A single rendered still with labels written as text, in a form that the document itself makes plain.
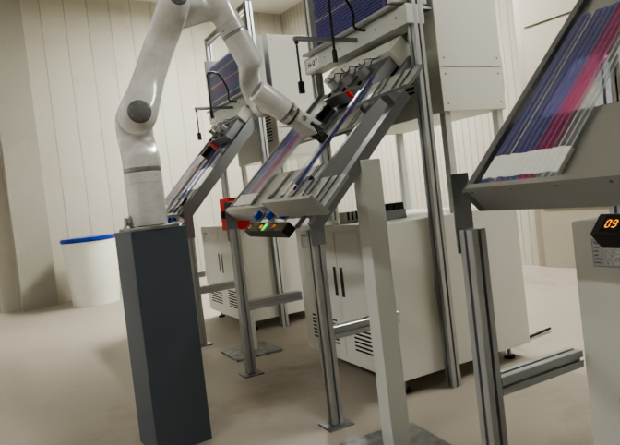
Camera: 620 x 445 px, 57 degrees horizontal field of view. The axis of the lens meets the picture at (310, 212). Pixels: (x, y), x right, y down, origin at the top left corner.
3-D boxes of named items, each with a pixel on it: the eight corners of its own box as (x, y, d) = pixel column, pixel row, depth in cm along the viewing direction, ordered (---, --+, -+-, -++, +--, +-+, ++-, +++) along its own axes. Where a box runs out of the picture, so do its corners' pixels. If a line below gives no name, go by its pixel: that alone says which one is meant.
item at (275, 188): (304, 210, 188) (298, 203, 187) (234, 214, 246) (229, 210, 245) (337, 167, 194) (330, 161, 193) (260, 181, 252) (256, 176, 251)
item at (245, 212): (308, 218, 188) (292, 203, 186) (237, 221, 247) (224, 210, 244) (310, 215, 189) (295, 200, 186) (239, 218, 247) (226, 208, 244)
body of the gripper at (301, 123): (301, 102, 204) (325, 121, 208) (288, 108, 213) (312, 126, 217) (292, 120, 202) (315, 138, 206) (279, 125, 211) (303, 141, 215)
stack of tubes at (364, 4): (385, 6, 206) (376, -69, 205) (317, 46, 252) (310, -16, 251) (413, 7, 212) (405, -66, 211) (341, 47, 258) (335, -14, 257)
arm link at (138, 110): (146, 142, 192) (152, 136, 177) (110, 130, 188) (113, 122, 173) (190, 6, 198) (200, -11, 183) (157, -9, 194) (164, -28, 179)
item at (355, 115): (369, 133, 200) (360, 123, 198) (288, 155, 259) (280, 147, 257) (417, 68, 211) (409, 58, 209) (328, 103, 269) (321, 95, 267)
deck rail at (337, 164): (311, 218, 186) (298, 205, 184) (308, 218, 188) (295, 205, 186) (421, 67, 209) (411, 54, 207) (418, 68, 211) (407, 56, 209)
